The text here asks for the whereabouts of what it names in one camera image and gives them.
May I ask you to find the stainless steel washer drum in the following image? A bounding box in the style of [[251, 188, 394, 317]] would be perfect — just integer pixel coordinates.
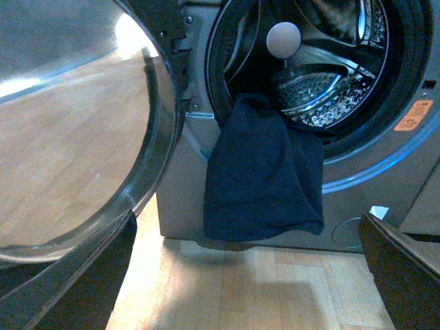
[[225, 1, 389, 128]]

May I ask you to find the grey front-load washing machine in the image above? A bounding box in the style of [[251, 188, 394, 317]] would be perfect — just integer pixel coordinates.
[[157, 1, 439, 252]]

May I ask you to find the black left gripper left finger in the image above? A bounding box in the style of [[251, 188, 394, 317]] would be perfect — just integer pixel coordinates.
[[1, 210, 138, 329]]

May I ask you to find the white paper label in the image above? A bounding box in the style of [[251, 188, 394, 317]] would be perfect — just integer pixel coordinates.
[[368, 206, 389, 220]]

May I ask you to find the dark navy blue garment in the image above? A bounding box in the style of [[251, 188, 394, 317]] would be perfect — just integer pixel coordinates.
[[203, 93, 333, 242]]

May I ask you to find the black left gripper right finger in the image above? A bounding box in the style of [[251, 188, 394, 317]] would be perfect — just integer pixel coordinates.
[[358, 213, 439, 329]]

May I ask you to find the washing machine glass door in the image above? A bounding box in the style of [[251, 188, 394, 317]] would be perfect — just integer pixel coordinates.
[[1, 1, 189, 267]]

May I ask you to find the round grey drum hub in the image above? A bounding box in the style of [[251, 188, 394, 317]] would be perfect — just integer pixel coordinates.
[[266, 22, 302, 59]]

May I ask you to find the orange warning sticker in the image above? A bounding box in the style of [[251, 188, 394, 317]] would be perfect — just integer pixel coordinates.
[[394, 100, 434, 131]]

